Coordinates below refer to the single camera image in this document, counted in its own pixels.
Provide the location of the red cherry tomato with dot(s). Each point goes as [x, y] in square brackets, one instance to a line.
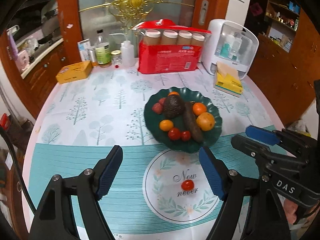
[187, 185]

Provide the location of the small metal can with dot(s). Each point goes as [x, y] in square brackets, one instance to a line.
[92, 56]

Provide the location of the small glass jar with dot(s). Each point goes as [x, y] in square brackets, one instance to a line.
[116, 57]

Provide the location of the large orange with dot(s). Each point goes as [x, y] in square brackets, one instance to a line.
[205, 121]

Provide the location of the dark avocado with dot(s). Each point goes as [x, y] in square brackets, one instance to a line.
[173, 106]

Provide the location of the right hand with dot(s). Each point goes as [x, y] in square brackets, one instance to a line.
[290, 209]

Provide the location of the red lychee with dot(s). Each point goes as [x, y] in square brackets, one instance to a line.
[161, 101]
[157, 108]

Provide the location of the yellow tin box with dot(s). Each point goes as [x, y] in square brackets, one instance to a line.
[74, 72]

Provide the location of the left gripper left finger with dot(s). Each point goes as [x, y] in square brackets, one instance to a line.
[54, 217]

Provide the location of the yellow tissue pack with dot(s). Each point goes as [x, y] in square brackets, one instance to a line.
[227, 80]

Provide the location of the white clear storage box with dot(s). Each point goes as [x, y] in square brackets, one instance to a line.
[229, 43]

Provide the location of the small mandarin orange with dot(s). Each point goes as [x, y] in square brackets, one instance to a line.
[199, 108]

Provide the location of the cherry tomato bottom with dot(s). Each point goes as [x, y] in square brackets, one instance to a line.
[185, 136]

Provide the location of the small orange kumquat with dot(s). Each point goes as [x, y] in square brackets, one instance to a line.
[166, 125]

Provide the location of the mandarin with stem mark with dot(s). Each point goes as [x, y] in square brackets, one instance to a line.
[173, 93]

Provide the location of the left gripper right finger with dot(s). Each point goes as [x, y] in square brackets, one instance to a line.
[265, 217]

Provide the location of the white blue carton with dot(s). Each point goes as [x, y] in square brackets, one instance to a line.
[83, 47]

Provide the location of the red paper cup package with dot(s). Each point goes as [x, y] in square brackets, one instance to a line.
[165, 47]

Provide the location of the white squeeze bottle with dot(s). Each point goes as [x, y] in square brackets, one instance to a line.
[127, 51]

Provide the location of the green label glass bottle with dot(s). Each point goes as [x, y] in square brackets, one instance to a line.
[102, 50]

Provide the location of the dark brown banana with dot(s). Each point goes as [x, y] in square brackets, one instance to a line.
[190, 122]

